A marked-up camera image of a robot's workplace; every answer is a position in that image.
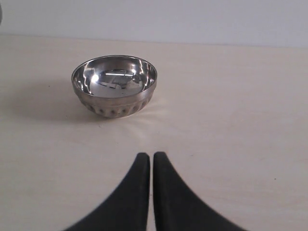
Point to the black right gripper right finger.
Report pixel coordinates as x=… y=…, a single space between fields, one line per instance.
x=177 y=207

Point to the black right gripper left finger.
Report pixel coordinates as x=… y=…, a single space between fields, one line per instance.
x=126 y=208

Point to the ribbed steel bowl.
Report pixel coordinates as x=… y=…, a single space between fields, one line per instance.
x=114 y=86

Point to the smooth steel bowl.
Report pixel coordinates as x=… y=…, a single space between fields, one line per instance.
x=0 y=14

